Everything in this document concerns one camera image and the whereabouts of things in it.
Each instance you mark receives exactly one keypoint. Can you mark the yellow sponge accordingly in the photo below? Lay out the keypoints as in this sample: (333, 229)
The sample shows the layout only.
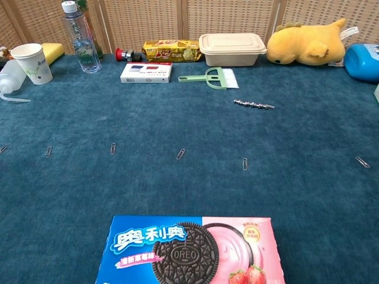
(54, 50)

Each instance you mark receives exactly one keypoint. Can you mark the white paper cup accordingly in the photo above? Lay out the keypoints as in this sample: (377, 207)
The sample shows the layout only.
(32, 65)

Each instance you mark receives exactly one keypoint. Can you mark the green tissue box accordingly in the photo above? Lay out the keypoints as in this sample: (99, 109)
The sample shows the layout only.
(377, 93)

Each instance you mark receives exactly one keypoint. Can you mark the clear plastic water bottle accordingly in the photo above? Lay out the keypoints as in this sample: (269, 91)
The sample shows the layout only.
(83, 44)

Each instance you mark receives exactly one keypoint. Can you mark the beige lidded lunch box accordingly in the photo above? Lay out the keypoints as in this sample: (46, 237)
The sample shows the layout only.
(231, 50)

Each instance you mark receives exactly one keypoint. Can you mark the red emergency stop button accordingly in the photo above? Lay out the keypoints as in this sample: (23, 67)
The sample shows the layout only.
(120, 54)

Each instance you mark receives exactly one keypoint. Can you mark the translucent plastic wash bottle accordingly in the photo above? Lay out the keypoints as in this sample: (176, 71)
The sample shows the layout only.
(10, 77)

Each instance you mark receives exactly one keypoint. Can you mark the Oreo strawberry cookie box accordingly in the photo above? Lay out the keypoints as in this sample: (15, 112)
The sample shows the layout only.
(177, 254)

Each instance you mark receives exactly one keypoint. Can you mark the dark blue carpet mat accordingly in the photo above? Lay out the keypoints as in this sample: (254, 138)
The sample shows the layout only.
(177, 133)

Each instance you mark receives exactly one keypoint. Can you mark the blue detergent bottle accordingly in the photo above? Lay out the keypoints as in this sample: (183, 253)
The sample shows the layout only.
(361, 63)

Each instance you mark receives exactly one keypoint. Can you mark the white box red blue print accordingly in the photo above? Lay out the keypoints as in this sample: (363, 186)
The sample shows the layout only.
(145, 74)

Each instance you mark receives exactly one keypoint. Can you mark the silver magnetic ball bar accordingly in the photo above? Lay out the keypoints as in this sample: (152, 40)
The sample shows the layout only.
(250, 103)

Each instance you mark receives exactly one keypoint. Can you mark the yellow cracker packet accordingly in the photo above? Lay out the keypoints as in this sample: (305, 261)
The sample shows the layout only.
(171, 51)

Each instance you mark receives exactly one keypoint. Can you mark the clear plastic jar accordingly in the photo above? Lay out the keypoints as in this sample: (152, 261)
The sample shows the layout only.
(337, 63)

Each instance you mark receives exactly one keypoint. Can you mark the yellow plush toy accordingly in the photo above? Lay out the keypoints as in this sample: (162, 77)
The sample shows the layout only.
(302, 44)

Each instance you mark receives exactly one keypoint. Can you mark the brown tea bottle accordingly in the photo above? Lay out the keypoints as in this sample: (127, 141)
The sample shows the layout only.
(94, 41)

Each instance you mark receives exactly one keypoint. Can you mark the woven rattan folding screen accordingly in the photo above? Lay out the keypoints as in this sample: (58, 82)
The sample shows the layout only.
(148, 17)

